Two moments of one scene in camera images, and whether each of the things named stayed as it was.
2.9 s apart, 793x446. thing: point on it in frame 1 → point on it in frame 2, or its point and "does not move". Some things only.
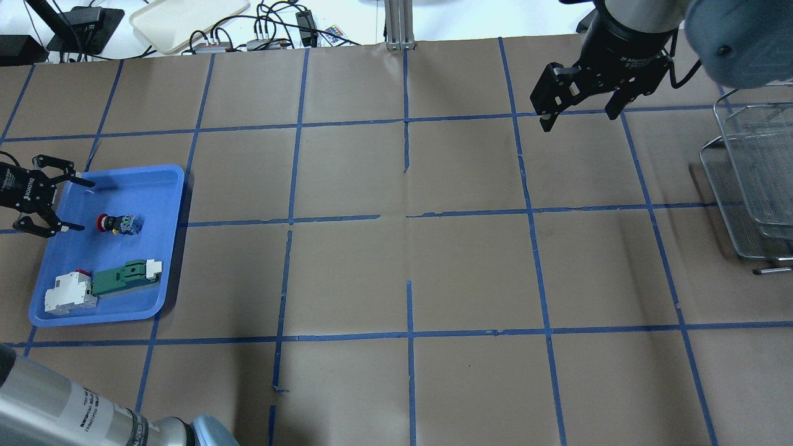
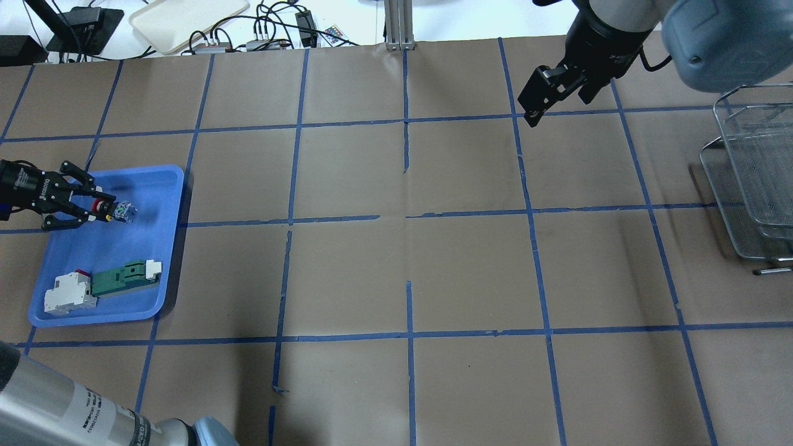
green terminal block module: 135,272 does not move
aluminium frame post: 399,33 does not move
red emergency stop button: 126,224 → 124,211
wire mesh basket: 751,170 does not move
